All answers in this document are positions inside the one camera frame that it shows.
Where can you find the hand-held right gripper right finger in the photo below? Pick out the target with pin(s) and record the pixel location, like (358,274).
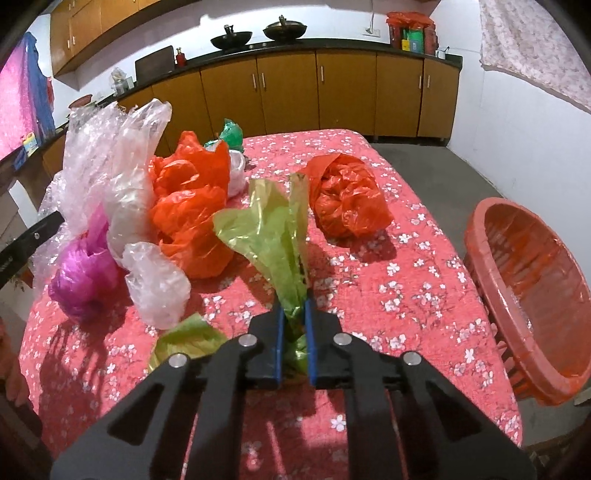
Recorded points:
(308,346)

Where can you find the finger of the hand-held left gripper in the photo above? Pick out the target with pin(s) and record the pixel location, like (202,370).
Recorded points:
(41,230)

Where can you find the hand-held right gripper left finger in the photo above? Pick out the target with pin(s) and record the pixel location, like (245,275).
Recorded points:
(279,346)

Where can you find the magenta plastic bag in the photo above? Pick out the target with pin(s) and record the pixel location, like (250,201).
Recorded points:
(83,277)

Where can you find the large clear plastic bag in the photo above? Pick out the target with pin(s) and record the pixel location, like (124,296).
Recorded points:
(92,152)

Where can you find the yellow-green plastic bag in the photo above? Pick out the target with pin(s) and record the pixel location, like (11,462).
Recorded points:
(272,240)

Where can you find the small clear plastic bag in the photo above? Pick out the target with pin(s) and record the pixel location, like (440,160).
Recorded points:
(157,286)

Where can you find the large orange plastic bag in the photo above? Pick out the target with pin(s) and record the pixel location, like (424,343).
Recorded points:
(189,217)

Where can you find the red-orange plastic bag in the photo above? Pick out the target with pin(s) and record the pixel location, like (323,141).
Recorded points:
(346,198)

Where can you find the white plastic bag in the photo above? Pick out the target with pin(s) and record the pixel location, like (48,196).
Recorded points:
(238,173)

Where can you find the red plastic basket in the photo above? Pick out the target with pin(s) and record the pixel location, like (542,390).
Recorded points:
(489,240)

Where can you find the green plastic bag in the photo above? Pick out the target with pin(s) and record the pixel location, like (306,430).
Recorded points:
(231,134)

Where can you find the person's left hand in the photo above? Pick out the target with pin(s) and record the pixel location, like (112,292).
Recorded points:
(14,374)

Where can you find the colourful small box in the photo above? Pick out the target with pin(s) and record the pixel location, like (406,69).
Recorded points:
(30,142)

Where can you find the red floral tablecloth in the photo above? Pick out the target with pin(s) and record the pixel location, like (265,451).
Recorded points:
(392,286)

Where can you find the pink curtain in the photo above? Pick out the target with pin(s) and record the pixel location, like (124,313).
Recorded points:
(16,101)

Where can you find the red bowl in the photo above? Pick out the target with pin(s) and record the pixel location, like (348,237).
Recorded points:
(79,100)

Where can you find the blue cloth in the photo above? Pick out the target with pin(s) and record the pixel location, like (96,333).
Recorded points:
(40,83)

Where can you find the clear jar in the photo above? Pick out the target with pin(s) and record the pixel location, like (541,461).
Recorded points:
(119,83)

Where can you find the dark cutting board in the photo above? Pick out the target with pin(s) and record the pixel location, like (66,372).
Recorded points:
(152,64)

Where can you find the red bottle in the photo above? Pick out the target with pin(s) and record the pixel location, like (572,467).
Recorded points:
(180,57)

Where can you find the wooden upper kitchen cabinets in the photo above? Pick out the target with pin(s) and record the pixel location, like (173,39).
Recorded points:
(115,18)

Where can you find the wooden kitchen cabinets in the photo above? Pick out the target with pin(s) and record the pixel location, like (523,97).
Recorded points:
(286,92)
(115,18)

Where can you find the wooden lower kitchen cabinets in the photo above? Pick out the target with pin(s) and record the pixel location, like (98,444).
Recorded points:
(286,92)

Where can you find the black kitchen countertop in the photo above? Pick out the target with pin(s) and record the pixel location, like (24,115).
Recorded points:
(332,44)

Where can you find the black wok with lid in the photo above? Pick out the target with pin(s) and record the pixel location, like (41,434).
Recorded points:
(284,31)

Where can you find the white cup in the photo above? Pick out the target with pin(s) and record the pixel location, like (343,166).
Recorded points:
(441,54)

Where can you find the red bag of packets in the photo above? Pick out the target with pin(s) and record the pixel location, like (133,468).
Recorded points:
(406,23)

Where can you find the hanging floral cloth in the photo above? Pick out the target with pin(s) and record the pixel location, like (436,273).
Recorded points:
(531,46)

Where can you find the white wall socket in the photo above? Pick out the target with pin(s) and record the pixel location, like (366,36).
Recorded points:
(371,31)

